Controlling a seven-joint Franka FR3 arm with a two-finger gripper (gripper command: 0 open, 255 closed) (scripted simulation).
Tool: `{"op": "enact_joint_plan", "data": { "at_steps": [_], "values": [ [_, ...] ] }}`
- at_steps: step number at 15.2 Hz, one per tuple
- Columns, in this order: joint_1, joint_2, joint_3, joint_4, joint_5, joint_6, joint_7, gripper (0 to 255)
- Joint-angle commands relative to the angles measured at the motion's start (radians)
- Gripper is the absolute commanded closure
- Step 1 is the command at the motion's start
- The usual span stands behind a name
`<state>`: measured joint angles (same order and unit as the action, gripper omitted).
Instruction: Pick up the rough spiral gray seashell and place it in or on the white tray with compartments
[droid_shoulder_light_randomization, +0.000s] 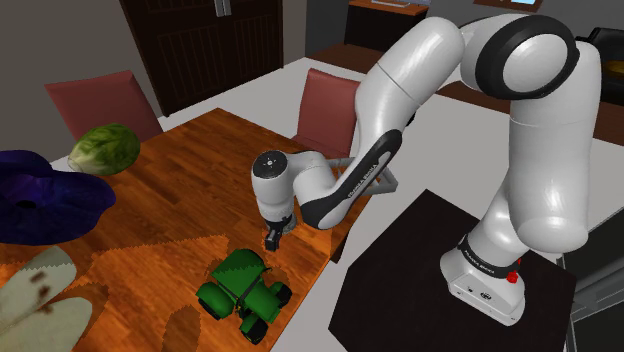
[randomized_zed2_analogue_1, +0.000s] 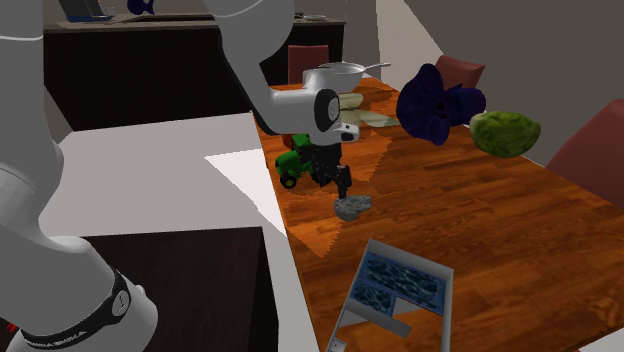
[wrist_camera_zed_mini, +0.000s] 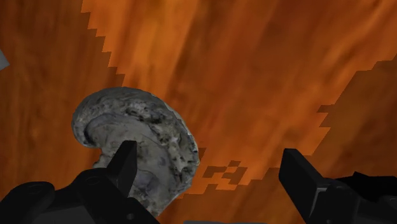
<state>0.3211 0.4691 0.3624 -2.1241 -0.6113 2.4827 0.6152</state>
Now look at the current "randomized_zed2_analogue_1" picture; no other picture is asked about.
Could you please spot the dark robot stand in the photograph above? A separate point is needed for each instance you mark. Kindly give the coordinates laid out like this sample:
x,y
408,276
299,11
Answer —
x,y
195,292

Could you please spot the green toy tractor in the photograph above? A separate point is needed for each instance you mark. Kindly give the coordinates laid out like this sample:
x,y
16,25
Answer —
x,y
290,164

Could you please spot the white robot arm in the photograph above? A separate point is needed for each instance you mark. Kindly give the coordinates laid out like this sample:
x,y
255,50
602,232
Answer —
x,y
44,146

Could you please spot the dark blue flower figure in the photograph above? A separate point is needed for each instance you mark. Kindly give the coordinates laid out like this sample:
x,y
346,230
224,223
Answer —
x,y
426,109

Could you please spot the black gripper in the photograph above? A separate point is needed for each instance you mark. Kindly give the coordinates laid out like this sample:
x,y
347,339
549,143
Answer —
x,y
322,155

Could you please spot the dark red chair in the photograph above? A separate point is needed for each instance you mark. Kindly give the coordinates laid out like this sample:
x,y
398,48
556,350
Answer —
x,y
307,61
460,73
592,156

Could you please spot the dark wooden sideboard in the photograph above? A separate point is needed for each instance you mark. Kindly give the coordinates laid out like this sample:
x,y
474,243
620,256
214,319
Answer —
x,y
146,73

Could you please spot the beige flat leaf shape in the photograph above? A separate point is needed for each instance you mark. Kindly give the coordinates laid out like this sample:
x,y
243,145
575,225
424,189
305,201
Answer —
x,y
368,118

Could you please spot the brown wooden table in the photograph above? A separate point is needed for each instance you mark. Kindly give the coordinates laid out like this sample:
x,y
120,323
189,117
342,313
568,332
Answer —
x,y
502,234

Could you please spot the green lettuce head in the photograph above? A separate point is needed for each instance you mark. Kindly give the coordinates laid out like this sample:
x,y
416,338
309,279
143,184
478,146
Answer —
x,y
504,132

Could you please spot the grey stone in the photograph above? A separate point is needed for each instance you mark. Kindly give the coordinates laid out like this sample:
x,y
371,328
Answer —
x,y
352,207

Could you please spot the grey tray with blue pattern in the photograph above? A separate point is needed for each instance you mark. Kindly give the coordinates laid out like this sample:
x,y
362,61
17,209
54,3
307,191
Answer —
x,y
397,292

